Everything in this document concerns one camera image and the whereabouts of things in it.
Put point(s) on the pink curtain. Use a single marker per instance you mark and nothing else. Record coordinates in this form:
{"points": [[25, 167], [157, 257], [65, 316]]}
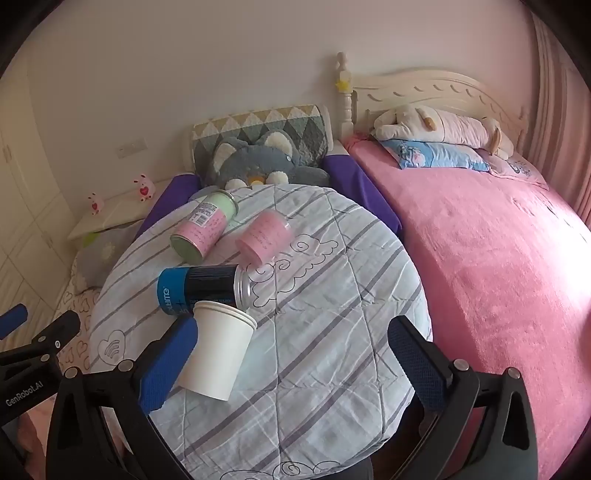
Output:
{"points": [[563, 115]]}

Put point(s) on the small rabbit figurine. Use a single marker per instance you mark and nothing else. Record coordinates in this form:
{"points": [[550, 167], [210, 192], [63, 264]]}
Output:
{"points": [[95, 204], [144, 188]]}

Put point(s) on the pink and green can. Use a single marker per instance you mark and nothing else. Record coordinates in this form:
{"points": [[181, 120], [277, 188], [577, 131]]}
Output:
{"points": [[201, 226]]}

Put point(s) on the white plush dog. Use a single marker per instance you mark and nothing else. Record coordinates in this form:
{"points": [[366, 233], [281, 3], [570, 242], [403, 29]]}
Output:
{"points": [[461, 127]]}

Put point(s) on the purple bed bumper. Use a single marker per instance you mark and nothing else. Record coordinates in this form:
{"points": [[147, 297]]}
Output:
{"points": [[360, 189], [171, 198]]}

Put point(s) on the blue printed pillow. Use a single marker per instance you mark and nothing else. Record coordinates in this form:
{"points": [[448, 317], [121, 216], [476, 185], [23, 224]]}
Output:
{"points": [[434, 156]]}

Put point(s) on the grey plush toy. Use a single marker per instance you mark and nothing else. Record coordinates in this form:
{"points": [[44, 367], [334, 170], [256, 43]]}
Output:
{"points": [[258, 161]]}

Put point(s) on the striped grey quilt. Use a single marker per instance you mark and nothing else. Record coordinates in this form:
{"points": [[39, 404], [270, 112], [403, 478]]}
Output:
{"points": [[318, 323]]}

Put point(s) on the cream carved headboard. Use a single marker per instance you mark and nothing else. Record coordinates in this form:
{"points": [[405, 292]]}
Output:
{"points": [[415, 87]]}

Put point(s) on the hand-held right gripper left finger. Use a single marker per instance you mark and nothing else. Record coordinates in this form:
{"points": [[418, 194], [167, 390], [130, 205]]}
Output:
{"points": [[167, 369]]}

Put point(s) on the grey star cushion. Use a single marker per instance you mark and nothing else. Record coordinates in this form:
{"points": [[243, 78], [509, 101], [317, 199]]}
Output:
{"points": [[99, 258]]}

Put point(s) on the pink printed pillow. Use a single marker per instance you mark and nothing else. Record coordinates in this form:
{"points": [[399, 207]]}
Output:
{"points": [[519, 170]]}

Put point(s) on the pink blanket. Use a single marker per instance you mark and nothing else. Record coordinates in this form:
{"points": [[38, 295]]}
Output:
{"points": [[485, 258]]}

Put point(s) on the diamond patterned cushion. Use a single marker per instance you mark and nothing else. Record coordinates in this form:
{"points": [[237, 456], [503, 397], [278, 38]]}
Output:
{"points": [[298, 124]]}

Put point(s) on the heart print sheet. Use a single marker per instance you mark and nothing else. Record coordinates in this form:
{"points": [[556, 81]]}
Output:
{"points": [[76, 300]]}

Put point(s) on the blue and black can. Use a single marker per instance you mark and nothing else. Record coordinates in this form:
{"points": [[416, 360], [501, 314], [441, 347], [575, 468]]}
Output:
{"points": [[203, 284]]}

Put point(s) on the white nightstand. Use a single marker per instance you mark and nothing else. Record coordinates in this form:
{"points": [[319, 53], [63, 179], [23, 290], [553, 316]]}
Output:
{"points": [[120, 210]]}

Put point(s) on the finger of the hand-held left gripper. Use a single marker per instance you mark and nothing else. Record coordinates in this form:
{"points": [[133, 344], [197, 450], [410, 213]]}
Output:
{"points": [[51, 337], [13, 321]]}

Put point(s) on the cream wardrobe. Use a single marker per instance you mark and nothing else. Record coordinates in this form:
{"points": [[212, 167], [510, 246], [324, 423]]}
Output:
{"points": [[27, 207]]}

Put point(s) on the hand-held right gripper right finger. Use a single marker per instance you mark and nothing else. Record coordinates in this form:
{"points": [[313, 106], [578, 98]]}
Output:
{"points": [[418, 369]]}

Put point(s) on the white paper cup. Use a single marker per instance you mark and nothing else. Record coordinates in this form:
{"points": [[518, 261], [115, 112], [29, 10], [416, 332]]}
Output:
{"points": [[217, 350]]}

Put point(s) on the pink cup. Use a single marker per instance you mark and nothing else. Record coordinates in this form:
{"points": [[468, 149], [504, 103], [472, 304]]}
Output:
{"points": [[263, 237]]}

